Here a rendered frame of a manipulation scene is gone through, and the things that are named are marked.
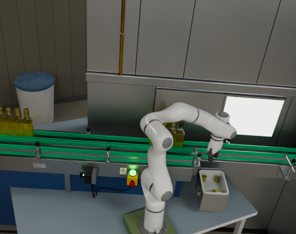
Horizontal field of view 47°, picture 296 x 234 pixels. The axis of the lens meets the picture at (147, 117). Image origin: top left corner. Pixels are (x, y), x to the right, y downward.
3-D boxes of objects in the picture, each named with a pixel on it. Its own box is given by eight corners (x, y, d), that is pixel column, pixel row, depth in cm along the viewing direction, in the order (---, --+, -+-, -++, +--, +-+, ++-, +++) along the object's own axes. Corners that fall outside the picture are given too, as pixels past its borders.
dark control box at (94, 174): (97, 176, 238) (97, 167, 233) (95, 185, 231) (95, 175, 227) (85, 175, 237) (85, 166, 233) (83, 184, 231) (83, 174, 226)
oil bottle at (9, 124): (18, 139, 243) (13, 106, 228) (16, 145, 238) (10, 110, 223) (10, 139, 243) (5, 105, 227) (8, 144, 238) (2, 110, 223)
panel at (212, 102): (272, 136, 257) (286, 96, 238) (272, 138, 255) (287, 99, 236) (151, 127, 253) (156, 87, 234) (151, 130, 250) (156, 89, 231)
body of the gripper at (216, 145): (217, 129, 210) (213, 144, 216) (207, 136, 203) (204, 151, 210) (227, 135, 206) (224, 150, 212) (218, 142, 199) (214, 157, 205)
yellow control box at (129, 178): (137, 178, 239) (137, 171, 235) (136, 186, 233) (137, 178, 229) (127, 178, 239) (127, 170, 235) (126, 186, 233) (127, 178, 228)
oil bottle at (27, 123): (35, 141, 244) (31, 107, 228) (33, 146, 239) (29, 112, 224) (27, 140, 243) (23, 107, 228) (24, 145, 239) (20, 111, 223)
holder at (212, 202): (217, 182, 254) (221, 166, 246) (224, 211, 231) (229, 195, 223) (194, 181, 253) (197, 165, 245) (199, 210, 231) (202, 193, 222)
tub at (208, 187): (220, 179, 245) (223, 170, 241) (226, 203, 227) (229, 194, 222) (196, 178, 245) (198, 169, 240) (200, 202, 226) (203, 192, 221)
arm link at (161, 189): (161, 181, 209) (176, 200, 197) (144, 189, 204) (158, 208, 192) (161, 115, 179) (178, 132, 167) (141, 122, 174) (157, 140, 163)
